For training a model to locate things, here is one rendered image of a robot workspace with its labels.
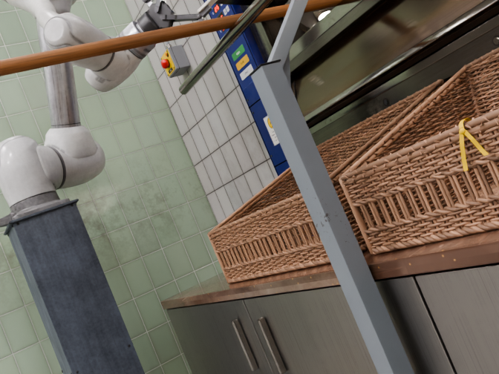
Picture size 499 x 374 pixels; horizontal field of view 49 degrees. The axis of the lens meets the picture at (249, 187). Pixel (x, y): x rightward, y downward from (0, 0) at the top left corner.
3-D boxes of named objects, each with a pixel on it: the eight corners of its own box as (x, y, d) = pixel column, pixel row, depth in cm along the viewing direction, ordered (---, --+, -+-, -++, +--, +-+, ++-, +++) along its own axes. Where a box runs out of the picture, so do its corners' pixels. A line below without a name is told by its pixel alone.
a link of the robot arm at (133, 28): (148, 61, 155) (163, 47, 154) (133, 56, 147) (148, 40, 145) (129, 36, 157) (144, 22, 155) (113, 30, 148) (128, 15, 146)
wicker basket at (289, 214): (349, 225, 178) (315, 146, 179) (495, 182, 129) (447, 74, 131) (224, 286, 153) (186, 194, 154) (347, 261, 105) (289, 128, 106)
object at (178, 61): (183, 75, 241) (174, 54, 242) (191, 65, 232) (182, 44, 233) (168, 79, 237) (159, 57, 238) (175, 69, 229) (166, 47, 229)
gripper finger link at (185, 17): (160, 14, 147) (160, 19, 147) (199, 12, 144) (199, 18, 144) (166, 17, 150) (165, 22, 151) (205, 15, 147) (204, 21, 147)
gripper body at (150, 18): (142, 23, 154) (166, -1, 152) (161, 46, 153) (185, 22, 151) (130, 17, 147) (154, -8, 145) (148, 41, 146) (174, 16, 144)
